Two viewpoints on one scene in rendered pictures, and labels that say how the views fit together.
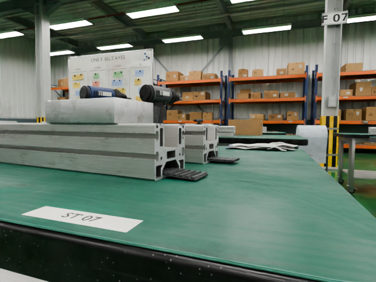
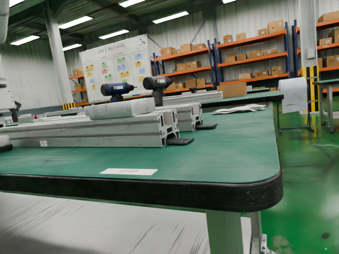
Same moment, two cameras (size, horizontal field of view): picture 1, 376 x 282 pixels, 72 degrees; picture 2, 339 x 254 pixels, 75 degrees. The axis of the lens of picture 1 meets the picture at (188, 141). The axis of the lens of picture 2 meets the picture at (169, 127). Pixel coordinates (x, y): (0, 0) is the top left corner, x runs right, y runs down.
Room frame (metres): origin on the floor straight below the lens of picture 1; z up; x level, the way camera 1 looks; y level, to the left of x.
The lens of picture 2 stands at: (-0.15, -0.03, 0.91)
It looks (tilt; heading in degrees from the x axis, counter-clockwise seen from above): 8 degrees down; 5
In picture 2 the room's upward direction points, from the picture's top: 8 degrees counter-clockwise
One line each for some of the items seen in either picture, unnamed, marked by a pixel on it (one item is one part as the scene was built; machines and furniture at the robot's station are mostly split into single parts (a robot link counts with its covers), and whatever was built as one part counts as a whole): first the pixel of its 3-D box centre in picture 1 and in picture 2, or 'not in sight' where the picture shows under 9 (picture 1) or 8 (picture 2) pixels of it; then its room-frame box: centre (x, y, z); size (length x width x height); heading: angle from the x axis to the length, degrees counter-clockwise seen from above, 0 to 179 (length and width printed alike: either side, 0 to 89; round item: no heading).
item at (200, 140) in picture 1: (84, 138); (110, 122); (0.76, 0.31, 0.82); 0.80 x 0.10 x 0.09; 65
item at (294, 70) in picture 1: (266, 108); (251, 67); (9.87, -2.97, 1.59); 2.83 x 0.98 x 3.17; 70
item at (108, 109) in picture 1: (100, 120); (122, 113); (0.48, 0.16, 0.87); 0.16 x 0.11 x 0.07; 65
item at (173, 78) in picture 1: (191, 109); (186, 78); (10.87, -0.14, 1.58); 2.83 x 0.98 x 3.15; 70
